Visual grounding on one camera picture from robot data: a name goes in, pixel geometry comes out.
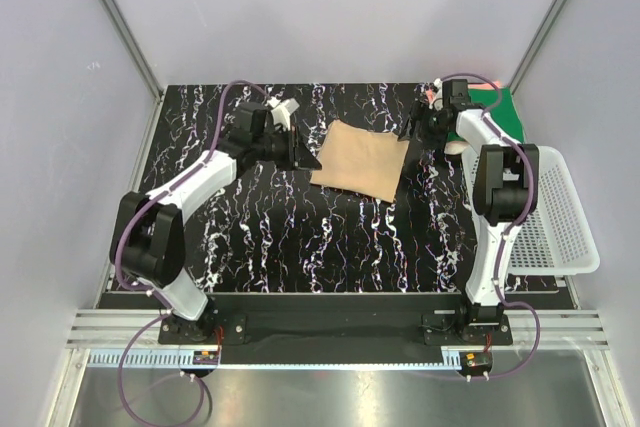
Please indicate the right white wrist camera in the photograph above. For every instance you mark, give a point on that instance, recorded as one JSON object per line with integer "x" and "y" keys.
{"x": 436, "y": 96}

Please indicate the right small circuit board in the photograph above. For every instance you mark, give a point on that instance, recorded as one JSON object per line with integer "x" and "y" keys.
{"x": 478, "y": 359}

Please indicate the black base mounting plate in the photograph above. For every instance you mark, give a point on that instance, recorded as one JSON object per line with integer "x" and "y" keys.
{"x": 383, "y": 322}

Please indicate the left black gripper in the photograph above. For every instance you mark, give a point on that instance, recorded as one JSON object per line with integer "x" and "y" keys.
{"x": 297, "y": 153}

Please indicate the cream folded t shirt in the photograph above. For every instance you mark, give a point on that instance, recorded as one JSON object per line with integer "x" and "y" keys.
{"x": 455, "y": 148}

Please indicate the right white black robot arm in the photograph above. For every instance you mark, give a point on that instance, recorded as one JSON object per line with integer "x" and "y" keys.
{"x": 504, "y": 191}

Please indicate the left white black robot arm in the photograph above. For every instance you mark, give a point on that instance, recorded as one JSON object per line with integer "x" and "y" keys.
{"x": 148, "y": 241}

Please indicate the green folded t shirt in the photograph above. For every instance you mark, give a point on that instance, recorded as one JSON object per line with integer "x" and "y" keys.
{"x": 504, "y": 114}

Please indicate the aluminium frame post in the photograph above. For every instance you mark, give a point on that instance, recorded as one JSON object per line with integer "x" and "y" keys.
{"x": 133, "y": 48}
{"x": 536, "y": 44}

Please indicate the aluminium rail profile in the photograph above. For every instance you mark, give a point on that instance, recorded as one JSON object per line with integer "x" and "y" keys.
{"x": 112, "y": 328}

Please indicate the right aluminium frame post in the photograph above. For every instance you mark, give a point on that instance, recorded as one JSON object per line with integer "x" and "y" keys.
{"x": 536, "y": 44}

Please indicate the white plastic mesh basket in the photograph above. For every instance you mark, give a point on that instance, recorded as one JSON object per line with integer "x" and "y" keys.
{"x": 556, "y": 238}

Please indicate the grey slotted cable duct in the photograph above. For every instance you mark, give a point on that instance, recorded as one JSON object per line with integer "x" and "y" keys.
{"x": 279, "y": 359}

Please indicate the left aluminium frame post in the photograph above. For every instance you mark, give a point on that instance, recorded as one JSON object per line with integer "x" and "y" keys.
{"x": 133, "y": 48}

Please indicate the beige t shirt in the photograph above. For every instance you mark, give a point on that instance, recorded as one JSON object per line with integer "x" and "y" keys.
{"x": 361, "y": 161}

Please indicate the small circuit board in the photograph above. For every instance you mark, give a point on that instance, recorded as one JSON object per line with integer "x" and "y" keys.
{"x": 478, "y": 359}
{"x": 206, "y": 357}

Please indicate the left small circuit board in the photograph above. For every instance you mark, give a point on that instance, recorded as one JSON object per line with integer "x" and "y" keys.
{"x": 206, "y": 357}

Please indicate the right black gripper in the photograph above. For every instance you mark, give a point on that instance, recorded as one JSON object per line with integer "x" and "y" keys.
{"x": 417, "y": 114}

